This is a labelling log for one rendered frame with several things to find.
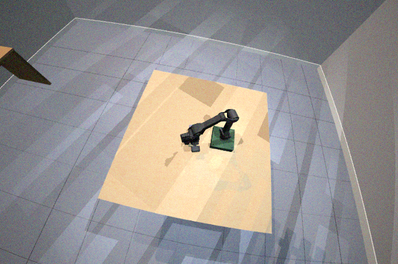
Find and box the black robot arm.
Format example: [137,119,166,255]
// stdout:
[180,109,239,145]

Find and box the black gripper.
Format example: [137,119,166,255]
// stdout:
[191,138,200,153]

